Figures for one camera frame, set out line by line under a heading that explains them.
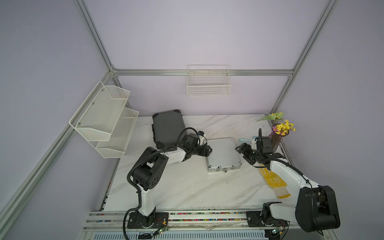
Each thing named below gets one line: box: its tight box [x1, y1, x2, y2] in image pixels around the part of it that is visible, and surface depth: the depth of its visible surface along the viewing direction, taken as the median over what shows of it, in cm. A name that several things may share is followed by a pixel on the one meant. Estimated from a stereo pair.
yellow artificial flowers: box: [255, 112, 296, 136], surface depth 85 cm
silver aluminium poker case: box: [205, 137, 242, 173], surface depth 90 cm
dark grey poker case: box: [151, 109, 187, 150], surface depth 107 cm
